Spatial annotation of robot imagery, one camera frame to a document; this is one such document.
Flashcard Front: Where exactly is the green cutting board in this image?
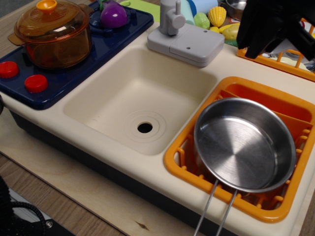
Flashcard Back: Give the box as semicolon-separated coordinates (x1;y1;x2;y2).
120;0;160;22

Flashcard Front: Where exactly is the green toy vegetable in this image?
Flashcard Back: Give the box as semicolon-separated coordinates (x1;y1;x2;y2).
193;12;210;30

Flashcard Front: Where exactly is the yellow toy corn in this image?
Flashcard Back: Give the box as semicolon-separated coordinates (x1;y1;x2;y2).
208;6;226;27

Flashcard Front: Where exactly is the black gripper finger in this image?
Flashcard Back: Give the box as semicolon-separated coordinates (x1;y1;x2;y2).
283;24;315;61
246;35;278;59

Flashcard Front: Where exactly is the left red stove knob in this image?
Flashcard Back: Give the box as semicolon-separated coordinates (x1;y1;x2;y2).
0;61;19;79

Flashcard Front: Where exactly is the amber transparent pot with lid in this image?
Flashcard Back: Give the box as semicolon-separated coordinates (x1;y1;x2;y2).
8;0;94;69

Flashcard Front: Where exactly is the grey toy faucet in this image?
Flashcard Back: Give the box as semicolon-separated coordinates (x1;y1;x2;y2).
147;0;224;67

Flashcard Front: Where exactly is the steel bowl in background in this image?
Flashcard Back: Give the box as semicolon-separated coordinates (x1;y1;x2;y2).
225;0;247;21

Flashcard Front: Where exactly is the light blue toy cup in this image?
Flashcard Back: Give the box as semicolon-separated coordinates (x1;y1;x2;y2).
181;0;218;25

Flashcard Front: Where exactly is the red stove knob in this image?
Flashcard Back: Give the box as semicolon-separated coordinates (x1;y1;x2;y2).
0;61;19;79
24;74;48;93

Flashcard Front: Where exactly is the cream toy kitchen sink unit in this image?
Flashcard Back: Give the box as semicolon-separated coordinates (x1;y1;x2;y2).
0;28;315;236

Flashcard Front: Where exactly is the black coiled cable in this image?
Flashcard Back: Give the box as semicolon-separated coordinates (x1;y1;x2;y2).
0;176;47;236

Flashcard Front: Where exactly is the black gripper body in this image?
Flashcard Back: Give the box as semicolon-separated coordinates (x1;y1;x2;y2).
237;0;315;53

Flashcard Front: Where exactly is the orange plastic grid rack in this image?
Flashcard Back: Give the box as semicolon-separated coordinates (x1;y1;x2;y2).
237;18;315;82

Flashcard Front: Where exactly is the purple toy eggplant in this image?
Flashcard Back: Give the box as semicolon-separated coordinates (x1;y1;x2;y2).
99;0;128;29

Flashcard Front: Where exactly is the orange dish drainer basket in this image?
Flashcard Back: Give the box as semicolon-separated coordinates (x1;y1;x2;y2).
164;77;315;223

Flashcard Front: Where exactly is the right red stove knob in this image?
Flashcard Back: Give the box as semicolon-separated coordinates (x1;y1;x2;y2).
24;74;48;93

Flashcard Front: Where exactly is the stainless steel pan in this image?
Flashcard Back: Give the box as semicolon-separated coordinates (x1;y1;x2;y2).
193;97;297;236

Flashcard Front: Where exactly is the dark blue toy stove top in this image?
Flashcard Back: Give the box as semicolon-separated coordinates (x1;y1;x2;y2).
0;1;154;110

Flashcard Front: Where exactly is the yellow toy potato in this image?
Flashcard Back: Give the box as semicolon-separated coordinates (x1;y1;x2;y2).
222;25;240;40

